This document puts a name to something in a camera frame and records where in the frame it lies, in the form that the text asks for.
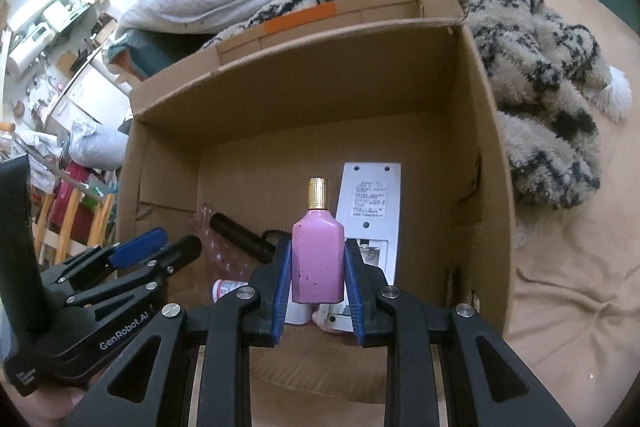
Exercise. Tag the clear pink massage tool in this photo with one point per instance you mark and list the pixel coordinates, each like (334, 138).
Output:
(220, 257)

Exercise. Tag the wooden rack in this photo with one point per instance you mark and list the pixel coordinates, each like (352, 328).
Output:
(72, 222)

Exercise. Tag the red cloth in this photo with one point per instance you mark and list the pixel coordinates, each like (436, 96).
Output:
(65, 202)

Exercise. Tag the white plastic bag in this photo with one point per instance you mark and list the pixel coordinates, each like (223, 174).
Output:
(95, 144)

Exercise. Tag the small pink white toy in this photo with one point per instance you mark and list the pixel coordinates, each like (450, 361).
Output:
(322, 323)

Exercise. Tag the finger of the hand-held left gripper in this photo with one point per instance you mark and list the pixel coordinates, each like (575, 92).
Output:
(135, 249)
(170, 264)

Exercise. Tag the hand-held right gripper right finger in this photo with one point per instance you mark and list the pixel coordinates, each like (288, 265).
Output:
(356, 294)

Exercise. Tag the white device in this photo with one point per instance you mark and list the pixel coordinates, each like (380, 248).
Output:
(370, 207)

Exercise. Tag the pink perfume bottle gold cap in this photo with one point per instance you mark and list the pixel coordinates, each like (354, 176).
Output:
(317, 257)

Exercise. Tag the cardboard box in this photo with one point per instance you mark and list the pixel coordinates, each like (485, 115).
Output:
(325, 107)

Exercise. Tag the white cylinder jar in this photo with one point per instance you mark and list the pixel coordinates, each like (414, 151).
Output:
(298, 314)

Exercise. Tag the white pill bottle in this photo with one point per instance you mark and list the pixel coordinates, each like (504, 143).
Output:
(227, 289)

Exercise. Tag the black flashlight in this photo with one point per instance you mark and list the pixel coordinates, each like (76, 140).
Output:
(240, 234)

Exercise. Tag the beige bed sheet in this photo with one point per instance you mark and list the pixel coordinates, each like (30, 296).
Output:
(575, 282)

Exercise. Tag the white cabinet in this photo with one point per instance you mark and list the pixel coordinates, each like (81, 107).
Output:
(85, 92)

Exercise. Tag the teal cushion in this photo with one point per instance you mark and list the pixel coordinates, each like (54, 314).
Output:
(150, 52)

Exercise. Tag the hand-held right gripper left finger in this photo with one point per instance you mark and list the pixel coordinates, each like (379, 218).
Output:
(281, 289)

